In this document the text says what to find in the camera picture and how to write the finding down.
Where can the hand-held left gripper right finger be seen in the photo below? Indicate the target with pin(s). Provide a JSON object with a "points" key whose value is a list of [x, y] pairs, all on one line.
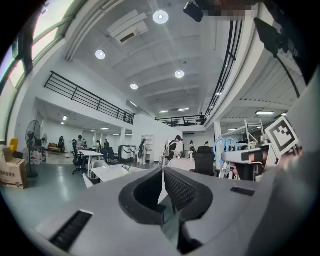
{"points": [[225, 212]]}

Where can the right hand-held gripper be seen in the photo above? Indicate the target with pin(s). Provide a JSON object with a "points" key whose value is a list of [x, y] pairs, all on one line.
{"points": [[281, 136]]}

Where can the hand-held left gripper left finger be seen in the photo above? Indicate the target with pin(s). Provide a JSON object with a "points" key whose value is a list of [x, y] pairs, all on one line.
{"points": [[105, 212]]}

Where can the cardboard box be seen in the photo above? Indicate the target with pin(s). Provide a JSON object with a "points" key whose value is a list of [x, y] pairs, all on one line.
{"points": [[11, 172]]}

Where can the person's right hand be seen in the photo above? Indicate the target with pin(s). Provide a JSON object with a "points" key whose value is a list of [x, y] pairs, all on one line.
{"points": [[291, 156]]}

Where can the black office chair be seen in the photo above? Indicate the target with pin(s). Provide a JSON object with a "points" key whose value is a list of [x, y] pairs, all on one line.
{"points": [[203, 161], [76, 155]]}

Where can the white metal rack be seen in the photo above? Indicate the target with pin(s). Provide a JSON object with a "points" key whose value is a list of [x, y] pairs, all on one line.
{"points": [[253, 132]]}

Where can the grey shell chair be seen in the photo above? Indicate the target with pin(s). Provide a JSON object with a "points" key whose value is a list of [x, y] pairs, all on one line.
{"points": [[88, 180], [100, 164]]}

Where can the white pen holder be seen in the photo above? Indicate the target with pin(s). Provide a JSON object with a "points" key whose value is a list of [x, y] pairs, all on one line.
{"points": [[126, 170]]}

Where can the pink table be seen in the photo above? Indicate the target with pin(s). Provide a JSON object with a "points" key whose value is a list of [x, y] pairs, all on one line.
{"points": [[181, 163]]}

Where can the white table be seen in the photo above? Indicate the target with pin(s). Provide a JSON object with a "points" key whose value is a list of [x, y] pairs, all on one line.
{"points": [[91, 153]]}

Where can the brown wooden bench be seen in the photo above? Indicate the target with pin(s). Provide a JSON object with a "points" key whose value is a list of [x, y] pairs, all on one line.
{"points": [[55, 147]]}

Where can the black balcony railing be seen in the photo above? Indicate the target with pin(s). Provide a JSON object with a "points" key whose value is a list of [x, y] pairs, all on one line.
{"points": [[87, 96], [225, 75]]}

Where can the group of plastic jugs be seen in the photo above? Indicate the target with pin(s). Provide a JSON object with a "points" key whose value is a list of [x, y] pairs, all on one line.
{"points": [[37, 157]]}

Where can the small standing fan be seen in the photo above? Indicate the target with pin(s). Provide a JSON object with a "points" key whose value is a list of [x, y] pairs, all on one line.
{"points": [[44, 140]]}

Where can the round ceiling light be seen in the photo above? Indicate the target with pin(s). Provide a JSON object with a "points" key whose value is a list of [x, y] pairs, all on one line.
{"points": [[160, 17], [179, 74], [134, 86], [100, 54]]}

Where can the black standing fan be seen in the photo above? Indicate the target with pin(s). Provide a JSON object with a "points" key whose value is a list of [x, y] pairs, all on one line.
{"points": [[33, 132]]}

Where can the yellow bin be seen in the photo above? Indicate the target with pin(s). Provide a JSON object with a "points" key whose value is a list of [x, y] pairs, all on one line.
{"points": [[13, 145]]}

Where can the person's dark clothing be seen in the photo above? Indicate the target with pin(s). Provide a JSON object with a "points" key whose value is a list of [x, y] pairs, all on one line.
{"points": [[295, 30]]}

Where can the ceiling air conditioner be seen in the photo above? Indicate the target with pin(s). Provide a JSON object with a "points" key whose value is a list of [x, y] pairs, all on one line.
{"points": [[127, 27]]}

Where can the large window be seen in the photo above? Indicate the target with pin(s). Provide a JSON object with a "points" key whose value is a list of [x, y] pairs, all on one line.
{"points": [[45, 27]]}

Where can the black head camera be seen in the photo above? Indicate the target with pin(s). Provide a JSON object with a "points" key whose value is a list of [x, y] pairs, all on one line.
{"points": [[193, 11]]}

